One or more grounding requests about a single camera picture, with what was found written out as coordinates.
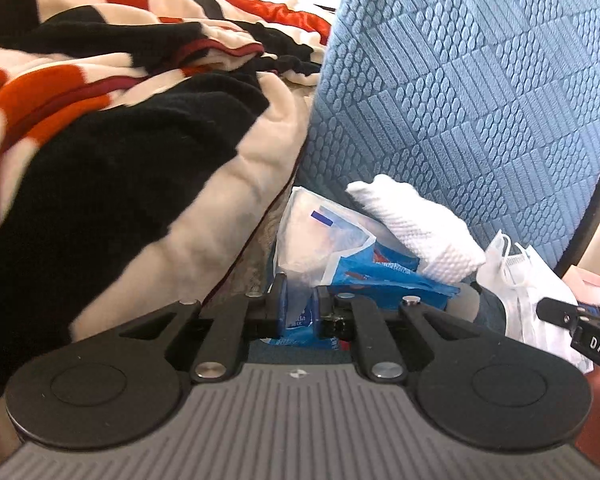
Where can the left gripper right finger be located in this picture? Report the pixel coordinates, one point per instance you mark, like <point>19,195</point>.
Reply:
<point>356,319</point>

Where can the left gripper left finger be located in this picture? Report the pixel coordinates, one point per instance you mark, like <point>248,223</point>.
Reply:
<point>233,325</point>

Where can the blue white plastic bag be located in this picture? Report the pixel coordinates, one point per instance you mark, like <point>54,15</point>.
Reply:
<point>320,242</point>

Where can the white face mask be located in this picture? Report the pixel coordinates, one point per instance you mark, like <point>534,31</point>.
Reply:
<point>520,278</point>

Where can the white knitted cloth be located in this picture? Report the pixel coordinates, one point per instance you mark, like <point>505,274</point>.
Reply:
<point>446,250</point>

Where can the panda plush toy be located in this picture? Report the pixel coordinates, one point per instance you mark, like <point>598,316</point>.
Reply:
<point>477,305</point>

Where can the cream black red blanket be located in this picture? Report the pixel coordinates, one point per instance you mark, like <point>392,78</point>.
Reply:
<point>141,142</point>

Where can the blue textured sofa cushion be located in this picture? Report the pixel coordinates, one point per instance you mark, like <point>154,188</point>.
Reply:
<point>490,108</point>

